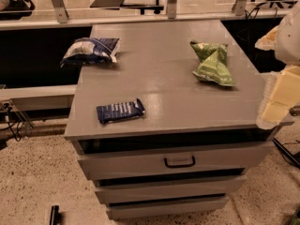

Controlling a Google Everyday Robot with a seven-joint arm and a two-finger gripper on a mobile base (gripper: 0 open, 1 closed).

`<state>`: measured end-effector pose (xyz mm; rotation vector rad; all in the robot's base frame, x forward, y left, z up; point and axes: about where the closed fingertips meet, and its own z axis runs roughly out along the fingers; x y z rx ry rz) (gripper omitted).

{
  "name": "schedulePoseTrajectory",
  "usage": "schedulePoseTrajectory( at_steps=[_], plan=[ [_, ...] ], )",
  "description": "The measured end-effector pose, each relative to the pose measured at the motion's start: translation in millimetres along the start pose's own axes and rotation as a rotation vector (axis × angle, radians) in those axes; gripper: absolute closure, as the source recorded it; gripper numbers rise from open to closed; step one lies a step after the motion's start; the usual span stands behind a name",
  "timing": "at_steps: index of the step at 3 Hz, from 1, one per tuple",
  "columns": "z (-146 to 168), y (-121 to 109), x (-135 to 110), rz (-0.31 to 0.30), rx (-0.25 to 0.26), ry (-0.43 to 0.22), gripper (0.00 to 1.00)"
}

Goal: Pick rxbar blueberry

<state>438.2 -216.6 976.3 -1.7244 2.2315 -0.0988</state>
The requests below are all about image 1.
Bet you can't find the black chair left background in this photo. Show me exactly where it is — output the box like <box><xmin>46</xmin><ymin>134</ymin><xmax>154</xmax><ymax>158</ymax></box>
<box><xmin>0</xmin><ymin>0</ymin><xmax>35</xmax><ymax>21</ymax></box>

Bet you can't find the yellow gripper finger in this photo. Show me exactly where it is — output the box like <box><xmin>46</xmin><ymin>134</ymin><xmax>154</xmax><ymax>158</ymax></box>
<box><xmin>255</xmin><ymin>26</ymin><xmax>278</xmax><ymax>51</ymax></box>
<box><xmin>256</xmin><ymin>65</ymin><xmax>300</xmax><ymax>129</ymax></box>

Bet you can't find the green snack bag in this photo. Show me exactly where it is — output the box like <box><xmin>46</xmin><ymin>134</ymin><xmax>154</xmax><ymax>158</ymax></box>
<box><xmin>190</xmin><ymin>40</ymin><xmax>234</xmax><ymax>87</ymax></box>

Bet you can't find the blue rxbar blueberry bar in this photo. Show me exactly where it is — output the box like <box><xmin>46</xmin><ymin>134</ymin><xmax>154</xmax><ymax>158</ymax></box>
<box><xmin>97</xmin><ymin>98</ymin><xmax>145</xmax><ymax>125</ymax></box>

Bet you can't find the blue white chip bag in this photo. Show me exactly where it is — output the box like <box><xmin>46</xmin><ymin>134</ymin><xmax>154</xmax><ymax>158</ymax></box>
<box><xmin>60</xmin><ymin>37</ymin><xmax>120</xmax><ymax>67</ymax></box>

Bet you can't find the black drawer handle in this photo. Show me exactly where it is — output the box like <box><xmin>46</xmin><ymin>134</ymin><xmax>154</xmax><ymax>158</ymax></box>
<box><xmin>163</xmin><ymin>156</ymin><xmax>196</xmax><ymax>169</ymax></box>

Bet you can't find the grey drawer cabinet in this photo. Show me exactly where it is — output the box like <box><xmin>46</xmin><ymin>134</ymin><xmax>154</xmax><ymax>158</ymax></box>
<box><xmin>64</xmin><ymin>19</ymin><xmax>295</xmax><ymax>221</ymax></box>

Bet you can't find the black object on floor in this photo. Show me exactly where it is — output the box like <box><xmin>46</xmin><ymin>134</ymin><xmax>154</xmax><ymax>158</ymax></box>
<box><xmin>49</xmin><ymin>205</ymin><xmax>61</xmax><ymax>225</ymax></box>

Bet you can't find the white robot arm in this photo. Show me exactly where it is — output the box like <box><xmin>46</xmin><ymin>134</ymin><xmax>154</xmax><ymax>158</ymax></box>
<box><xmin>255</xmin><ymin>4</ymin><xmax>300</xmax><ymax>129</ymax></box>

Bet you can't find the black cables left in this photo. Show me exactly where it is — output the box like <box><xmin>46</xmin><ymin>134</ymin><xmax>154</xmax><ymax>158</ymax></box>
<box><xmin>0</xmin><ymin>100</ymin><xmax>34</xmax><ymax>143</ymax></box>

